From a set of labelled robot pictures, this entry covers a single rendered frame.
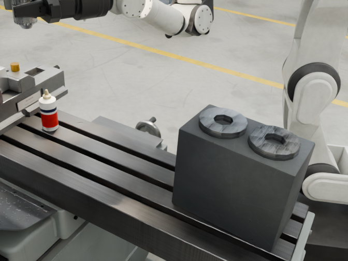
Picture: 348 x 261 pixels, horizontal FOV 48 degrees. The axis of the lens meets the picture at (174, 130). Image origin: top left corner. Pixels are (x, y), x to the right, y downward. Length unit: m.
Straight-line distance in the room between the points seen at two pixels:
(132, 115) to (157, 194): 2.02
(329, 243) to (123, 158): 0.72
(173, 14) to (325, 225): 0.82
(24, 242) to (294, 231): 0.57
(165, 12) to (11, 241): 0.66
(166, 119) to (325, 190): 1.68
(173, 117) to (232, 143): 2.16
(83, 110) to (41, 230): 2.02
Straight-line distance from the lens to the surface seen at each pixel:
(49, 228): 0.97
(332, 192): 1.35
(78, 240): 1.09
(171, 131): 2.68
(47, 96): 1.00
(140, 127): 1.55
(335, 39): 1.13
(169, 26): 1.08
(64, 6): 0.89
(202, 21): 1.12
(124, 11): 0.94
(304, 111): 1.15
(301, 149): 0.72
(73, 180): 0.88
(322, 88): 1.13
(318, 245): 1.32
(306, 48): 1.12
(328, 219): 1.42
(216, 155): 0.69
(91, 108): 2.93
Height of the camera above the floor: 1.49
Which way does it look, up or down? 33 degrees down
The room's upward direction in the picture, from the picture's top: 5 degrees clockwise
